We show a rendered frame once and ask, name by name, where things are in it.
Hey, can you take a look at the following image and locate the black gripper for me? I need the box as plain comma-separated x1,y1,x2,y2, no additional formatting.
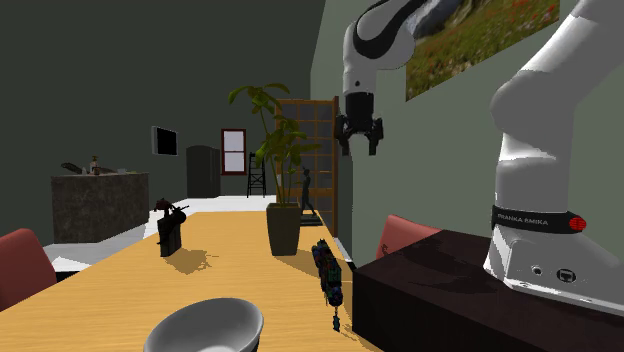
335,90,384,158

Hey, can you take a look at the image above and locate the wooden grid shelf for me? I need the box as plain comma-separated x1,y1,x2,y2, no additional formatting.
275,95,340,238

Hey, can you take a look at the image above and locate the dark standing human statue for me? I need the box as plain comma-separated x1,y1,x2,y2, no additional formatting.
299,167,324,227

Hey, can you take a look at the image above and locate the potted green plant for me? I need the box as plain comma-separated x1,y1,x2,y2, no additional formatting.
228,82,323,257

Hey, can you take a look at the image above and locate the red chair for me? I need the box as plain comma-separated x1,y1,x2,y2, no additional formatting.
375,214,443,261
0,228,58,313

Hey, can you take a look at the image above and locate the black ladder stand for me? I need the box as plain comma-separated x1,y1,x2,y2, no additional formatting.
246,151,267,199

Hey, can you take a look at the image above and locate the red framed window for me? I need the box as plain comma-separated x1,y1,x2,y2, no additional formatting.
220,128,247,176

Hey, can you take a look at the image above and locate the dark cabinet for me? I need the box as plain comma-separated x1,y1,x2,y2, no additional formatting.
185,144,222,199

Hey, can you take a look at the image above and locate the dark robot stand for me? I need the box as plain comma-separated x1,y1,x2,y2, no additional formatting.
351,228,624,352

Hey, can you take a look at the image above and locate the dark figure on block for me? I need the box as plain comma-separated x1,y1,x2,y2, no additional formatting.
153,197,190,258

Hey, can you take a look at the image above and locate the white bowl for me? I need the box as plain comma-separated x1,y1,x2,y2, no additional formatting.
143,297,265,352

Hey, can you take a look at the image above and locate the dark stone counter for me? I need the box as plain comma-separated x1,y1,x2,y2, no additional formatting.
50,155,150,245

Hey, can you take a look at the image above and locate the landscape wall picture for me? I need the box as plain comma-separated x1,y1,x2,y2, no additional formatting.
405,0,561,102

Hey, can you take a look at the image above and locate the wall television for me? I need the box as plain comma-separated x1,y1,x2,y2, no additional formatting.
151,125,179,157

